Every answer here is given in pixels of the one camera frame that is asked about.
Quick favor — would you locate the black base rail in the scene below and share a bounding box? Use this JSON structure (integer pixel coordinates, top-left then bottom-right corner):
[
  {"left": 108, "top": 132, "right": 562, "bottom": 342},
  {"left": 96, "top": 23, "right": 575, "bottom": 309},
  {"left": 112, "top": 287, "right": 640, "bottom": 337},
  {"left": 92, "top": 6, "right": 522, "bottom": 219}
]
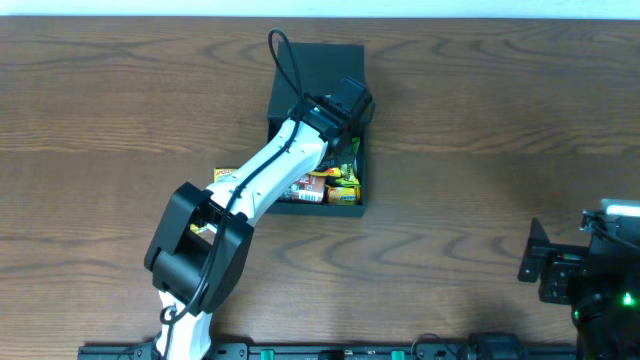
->
[{"left": 77, "top": 332, "right": 586, "bottom": 360}]

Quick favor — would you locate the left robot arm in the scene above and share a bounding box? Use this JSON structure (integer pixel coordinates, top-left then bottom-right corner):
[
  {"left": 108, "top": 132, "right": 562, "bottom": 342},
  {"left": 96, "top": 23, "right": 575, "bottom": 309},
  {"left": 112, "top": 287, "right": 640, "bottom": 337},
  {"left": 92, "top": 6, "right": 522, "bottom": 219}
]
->
[{"left": 144, "top": 92, "right": 372, "bottom": 359}]

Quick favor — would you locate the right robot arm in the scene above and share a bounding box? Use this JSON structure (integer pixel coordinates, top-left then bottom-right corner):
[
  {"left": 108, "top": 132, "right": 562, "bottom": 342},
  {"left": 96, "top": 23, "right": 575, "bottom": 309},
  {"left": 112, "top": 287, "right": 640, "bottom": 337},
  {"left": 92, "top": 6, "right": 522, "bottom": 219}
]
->
[{"left": 517, "top": 213, "right": 639, "bottom": 359}]

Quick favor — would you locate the red Pringles can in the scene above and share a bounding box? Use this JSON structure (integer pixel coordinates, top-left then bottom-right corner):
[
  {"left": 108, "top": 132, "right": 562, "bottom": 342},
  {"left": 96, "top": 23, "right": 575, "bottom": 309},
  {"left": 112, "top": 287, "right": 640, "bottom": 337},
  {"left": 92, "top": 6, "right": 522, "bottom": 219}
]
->
[{"left": 278, "top": 175, "right": 326, "bottom": 204}]

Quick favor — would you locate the yellow Apollo wafer packet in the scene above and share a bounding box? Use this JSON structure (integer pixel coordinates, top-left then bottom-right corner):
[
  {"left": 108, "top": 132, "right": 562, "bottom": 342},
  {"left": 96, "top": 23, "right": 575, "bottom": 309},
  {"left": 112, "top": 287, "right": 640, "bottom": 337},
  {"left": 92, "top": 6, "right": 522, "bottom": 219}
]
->
[{"left": 213, "top": 168, "right": 237, "bottom": 182}]

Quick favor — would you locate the small yellow biscuit packet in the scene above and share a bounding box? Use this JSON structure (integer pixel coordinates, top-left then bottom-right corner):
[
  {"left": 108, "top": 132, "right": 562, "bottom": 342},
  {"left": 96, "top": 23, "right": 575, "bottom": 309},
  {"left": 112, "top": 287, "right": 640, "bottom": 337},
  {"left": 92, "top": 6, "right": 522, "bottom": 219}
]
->
[{"left": 326, "top": 186, "right": 361, "bottom": 206}]

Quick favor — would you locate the yellow peanut butter sandwich packet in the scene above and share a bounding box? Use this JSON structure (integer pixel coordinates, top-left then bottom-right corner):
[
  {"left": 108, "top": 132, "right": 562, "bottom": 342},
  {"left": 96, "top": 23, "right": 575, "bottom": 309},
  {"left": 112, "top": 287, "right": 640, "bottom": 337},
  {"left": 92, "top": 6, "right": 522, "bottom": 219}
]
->
[{"left": 309, "top": 167, "right": 342, "bottom": 178}]

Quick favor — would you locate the green yellow snack packet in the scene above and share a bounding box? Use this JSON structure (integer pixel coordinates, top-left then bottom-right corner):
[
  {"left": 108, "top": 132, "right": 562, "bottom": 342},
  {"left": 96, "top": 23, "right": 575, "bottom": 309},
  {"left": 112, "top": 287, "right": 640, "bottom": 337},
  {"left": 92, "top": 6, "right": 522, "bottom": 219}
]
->
[{"left": 336, "top": 137, "right": 361, "bottom": 188}]

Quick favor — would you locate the dark green box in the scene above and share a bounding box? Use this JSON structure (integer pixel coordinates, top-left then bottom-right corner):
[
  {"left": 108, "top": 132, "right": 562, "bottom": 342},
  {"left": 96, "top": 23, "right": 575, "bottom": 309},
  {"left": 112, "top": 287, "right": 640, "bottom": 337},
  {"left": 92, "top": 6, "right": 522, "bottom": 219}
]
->
[{"left": 266, "top": 42, "right": 371, "bottom": 217}]

